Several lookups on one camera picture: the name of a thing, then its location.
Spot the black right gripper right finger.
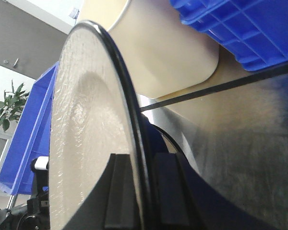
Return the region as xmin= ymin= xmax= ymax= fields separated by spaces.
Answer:
xmin=154 ymin=152 xmax=274 ymax=230

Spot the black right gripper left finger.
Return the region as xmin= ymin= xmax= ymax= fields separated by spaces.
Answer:
xmin=64 ymin=154 xmax=141 ymax=230

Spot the right beige black-rimmed plate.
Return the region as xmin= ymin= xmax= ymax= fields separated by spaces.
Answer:
xmin=49 ymin=20 xmax=157 ymax=230

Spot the blue plastic bin left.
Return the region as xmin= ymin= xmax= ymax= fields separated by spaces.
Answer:
xmin=0 ymin=63 xmax=59 ymax=195

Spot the green potted plant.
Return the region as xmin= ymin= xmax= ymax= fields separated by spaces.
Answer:
xmin=0 ymin=80 xmax=30 ymax=132

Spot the beige plastic container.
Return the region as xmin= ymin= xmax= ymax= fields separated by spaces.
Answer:
xmin=78 ymin=0 xmax=219 ymax=98

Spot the blue plastic crate overhead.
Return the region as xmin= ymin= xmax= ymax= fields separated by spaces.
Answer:
xmin=170 ymin=0 xmax=288 ymax=71

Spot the black strap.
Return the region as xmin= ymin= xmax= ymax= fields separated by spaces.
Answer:
xmin=139 ymin=59 xmax=288 ymax=113

